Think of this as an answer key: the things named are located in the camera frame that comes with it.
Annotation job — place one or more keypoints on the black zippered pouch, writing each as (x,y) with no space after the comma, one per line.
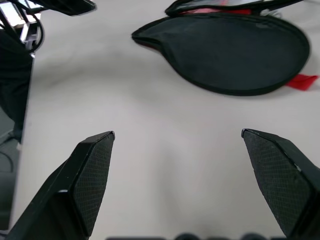
(232,52)

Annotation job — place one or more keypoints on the black curved object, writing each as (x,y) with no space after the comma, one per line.
(75,6)

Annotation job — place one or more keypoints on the red fabric tab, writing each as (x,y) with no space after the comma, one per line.
(302,82)

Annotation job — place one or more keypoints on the black cloth drape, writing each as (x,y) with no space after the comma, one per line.
(13,82)

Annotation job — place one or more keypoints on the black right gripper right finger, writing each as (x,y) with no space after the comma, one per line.
(285,180)

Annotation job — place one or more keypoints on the red object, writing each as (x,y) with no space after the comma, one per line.
(207,10)

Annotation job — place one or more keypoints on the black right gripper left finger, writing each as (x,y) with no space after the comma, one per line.
(62,195)

